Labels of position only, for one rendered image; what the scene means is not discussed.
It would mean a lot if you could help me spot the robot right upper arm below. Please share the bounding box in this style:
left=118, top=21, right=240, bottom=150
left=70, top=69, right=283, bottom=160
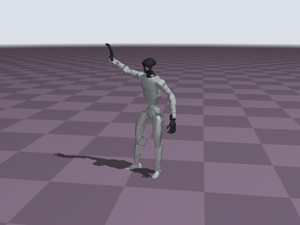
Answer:
left=122, top=66, right=145, bottom=81

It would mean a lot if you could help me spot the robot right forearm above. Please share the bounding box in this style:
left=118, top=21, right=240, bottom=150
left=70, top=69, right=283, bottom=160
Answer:
left=109, top=58, right=126, bottom=69

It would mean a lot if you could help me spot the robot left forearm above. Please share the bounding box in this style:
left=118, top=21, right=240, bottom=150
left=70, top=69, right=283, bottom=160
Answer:
left=169, top=95, right=176, bottom=119

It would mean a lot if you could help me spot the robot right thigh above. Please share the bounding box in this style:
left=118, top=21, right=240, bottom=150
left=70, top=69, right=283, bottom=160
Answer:
left=135, top=110, right=150, bottom=145

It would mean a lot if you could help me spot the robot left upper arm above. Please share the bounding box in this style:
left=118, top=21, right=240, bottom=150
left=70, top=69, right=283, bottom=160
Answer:
left=155, top=78, right=174, bottom=102

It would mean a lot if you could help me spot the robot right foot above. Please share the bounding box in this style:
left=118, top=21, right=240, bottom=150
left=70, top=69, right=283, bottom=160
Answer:
left=125, top=163, right=142, bottom=169

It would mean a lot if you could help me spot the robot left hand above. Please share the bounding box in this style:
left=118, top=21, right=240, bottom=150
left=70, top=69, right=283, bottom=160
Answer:
left=167, top=114, right=176, bottom=134

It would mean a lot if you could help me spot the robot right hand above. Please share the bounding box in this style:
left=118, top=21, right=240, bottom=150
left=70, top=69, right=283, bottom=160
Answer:
left=106, top=43, right=114, bottom=61

